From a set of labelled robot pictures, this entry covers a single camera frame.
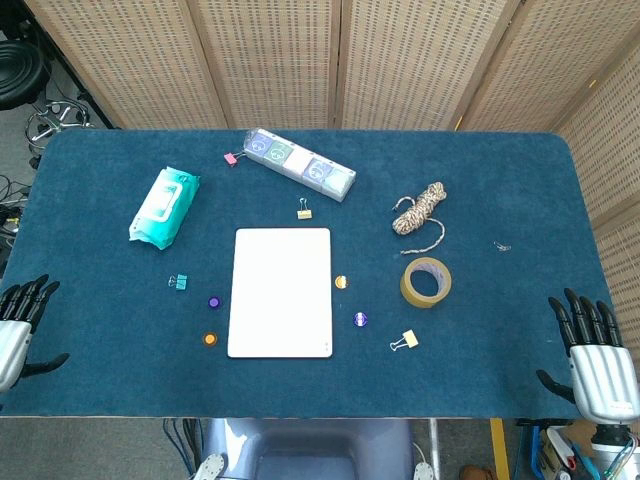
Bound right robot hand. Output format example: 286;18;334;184
535;287;637;426

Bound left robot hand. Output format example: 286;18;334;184
0;273;71;394

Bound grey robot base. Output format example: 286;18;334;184
192;417;439;480

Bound white rectangular board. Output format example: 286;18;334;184
226;227;334;360

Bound brown cardboard box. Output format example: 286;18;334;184
569;419;609;451

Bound blue felt table mat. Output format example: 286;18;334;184
0;128;619;420

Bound blue crate with clutter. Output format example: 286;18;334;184
517;418;601;480

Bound white table leg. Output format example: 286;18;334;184
428;418;442;467

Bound teal wet wipes pack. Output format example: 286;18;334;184
128;166;201;252

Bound brown packing tape roll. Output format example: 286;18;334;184
398;256;453;310

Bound black stool with chrome base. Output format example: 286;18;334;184
0;39;96;166

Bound clear box of sticky notes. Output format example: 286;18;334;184
242;128;358;204

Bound woven folding screen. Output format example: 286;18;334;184
22;0;640;361

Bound floor cable tangle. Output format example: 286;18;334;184
0;174;30;261

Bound black cables under table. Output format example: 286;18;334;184
162;418;204;476

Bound braided rope bundle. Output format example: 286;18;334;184
391;181;448;256

